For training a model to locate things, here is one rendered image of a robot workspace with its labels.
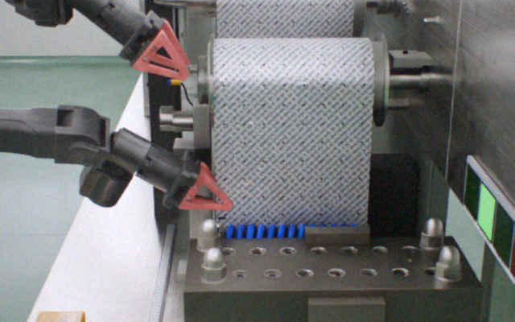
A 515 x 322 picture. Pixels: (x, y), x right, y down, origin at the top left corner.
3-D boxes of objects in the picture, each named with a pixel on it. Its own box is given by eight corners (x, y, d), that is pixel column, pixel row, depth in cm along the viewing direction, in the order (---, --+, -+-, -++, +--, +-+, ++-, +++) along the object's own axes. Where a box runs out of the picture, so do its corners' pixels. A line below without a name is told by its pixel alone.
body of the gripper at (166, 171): (172, 212, 118) (128, 188, 116) (177, 186, 128) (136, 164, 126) (194, 176, 116) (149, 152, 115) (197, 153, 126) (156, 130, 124)
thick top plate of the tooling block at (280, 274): (191, 274, 123) (189, 237, 121) (450, 271, 124) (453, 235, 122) (184, 331, 108) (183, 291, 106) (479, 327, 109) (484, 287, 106)
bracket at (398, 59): (387, 59, 125) (388, 47, 124) (424, 59, 125) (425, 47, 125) (393, 68, 120) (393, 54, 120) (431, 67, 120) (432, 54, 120)
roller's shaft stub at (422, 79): (377, 88, 126) (379, 61, 125) (422, 88, 126) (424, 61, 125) (382, 97, 122) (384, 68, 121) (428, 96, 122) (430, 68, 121)
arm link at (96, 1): (55, 2, 115) (76, -26, 113) (71, -14, 121) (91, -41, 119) (94, 33, 117) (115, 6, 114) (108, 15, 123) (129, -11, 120)
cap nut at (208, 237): (197, 241, 120) (196, 214, 118) (221, 241, 120) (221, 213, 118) (195, 253, 116) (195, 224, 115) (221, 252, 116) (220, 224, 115)
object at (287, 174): (216, 237, 125) (214, 124, 119) (365, 235, 126) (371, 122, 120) (216, 237, 125) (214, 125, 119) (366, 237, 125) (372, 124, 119)
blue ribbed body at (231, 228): (224, 241, 125) (224, 220, 124) (362, 239, 125) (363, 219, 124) (224, 250, 121) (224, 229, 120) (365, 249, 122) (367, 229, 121)
